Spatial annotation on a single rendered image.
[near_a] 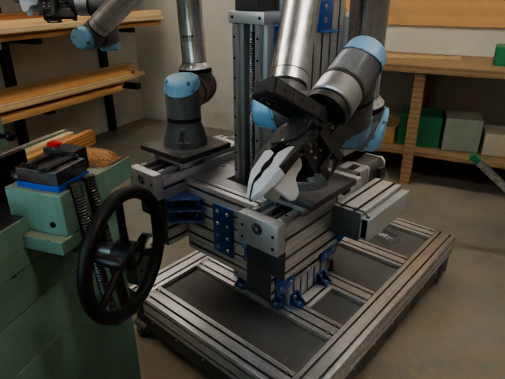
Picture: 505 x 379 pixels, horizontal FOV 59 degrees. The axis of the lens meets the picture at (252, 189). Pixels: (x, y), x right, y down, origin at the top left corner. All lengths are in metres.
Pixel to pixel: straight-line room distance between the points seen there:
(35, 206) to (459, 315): 1.80
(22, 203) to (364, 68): 0.68
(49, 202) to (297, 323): 1.03
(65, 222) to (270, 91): 0.50
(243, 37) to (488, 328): 1.56
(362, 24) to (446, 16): 2.73
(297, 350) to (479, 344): 0.83
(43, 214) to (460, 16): 3.31
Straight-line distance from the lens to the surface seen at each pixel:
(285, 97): 0.62
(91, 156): 1.21
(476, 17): 3.77
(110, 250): 0.96
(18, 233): 0.98
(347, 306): 1.78
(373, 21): 1.06
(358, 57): 0.75
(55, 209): 0.92
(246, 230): 1.18
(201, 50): 1.60
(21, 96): 3.48
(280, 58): 0.88
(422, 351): 1.99
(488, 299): 2.37
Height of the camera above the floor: 1.31
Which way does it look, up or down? 25 degrees down
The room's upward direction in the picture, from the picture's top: straight up
